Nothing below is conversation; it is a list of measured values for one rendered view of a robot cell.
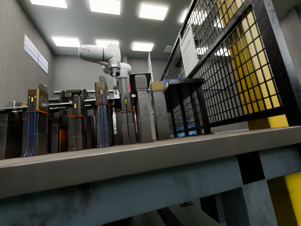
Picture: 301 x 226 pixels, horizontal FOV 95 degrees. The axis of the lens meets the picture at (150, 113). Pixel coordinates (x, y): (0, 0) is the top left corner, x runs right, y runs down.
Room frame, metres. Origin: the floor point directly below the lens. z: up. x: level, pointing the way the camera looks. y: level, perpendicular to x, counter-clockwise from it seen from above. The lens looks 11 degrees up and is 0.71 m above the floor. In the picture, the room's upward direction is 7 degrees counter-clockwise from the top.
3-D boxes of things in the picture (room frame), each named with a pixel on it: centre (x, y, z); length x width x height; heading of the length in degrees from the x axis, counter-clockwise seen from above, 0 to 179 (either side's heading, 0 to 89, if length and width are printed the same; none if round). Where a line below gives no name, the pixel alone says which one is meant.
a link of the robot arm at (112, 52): (0.95, 0.24, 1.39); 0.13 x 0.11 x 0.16; 112
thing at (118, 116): (0.95, 0.21, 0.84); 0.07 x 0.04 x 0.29; 97
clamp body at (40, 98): (0.71, 0.61, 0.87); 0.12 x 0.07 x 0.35; 7
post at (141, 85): (0.59, 0.03, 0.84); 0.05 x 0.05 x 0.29; 7
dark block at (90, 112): (1.13, 0.49, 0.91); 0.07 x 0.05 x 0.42; 7
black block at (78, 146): (0.74, 0.40, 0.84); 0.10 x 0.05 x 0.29; 7
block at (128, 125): (0.76, 0.13, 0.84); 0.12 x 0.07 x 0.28; 7
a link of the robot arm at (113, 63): (0.95, 0.23, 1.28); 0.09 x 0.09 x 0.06
